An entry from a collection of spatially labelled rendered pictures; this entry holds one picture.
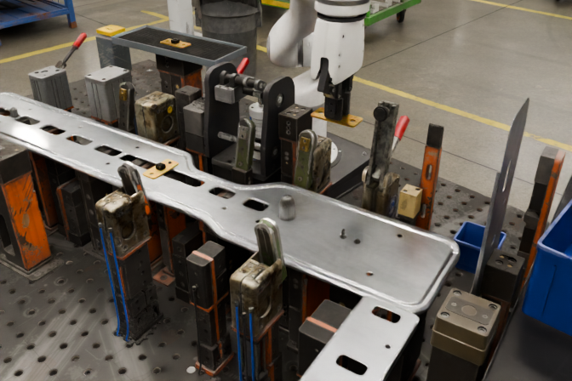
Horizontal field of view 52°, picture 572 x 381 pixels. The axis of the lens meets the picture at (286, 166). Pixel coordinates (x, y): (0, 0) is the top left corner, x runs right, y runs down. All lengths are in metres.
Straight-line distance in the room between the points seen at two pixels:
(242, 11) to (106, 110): 2.73
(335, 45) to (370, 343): 0.45
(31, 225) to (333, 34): 0.95
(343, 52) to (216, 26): 3.42
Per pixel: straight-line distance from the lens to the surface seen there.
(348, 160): 1.82
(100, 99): 1.62
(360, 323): 0.96
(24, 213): 1.54
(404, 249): 1.11
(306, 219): 1.16
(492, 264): 0.99
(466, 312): 0.92
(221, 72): 1.37
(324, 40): 0.90
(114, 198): 1.19
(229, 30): 4.29
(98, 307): 1.48
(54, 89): 1.83
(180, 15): 5.38
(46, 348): 1.42
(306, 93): 1.68
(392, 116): 1.14
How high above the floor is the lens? 1.67
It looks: 30 degrees down
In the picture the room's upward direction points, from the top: straight up
